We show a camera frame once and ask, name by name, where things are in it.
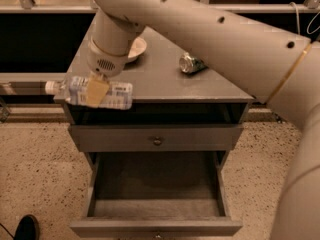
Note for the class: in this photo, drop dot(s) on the white paper bowl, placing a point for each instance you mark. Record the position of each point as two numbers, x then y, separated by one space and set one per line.
138 47

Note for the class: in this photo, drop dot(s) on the open grey middle drawer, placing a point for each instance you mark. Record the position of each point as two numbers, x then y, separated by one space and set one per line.
160 195

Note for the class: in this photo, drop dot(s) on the round brass drawer knob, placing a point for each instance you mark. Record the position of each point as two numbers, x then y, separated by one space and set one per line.
157 141

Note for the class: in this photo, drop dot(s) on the crushed green soda can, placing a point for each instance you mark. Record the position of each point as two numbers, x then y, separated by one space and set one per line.
190 64

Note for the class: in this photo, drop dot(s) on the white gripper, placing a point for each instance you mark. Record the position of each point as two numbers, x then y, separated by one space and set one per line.
106 63

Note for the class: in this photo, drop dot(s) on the black shoe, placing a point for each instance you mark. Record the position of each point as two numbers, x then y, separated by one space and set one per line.
27 229

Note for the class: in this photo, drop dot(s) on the closed grey top drawer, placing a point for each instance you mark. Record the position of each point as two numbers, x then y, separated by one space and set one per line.
139 138

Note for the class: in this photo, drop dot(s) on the clear plastic water bottle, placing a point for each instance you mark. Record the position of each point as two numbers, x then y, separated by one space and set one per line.
119 95

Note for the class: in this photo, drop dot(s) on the grey wooden drawer cabinet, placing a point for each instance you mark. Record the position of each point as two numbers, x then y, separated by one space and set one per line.
163 95

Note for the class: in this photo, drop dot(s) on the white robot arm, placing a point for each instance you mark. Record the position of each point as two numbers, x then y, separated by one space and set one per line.
279 68

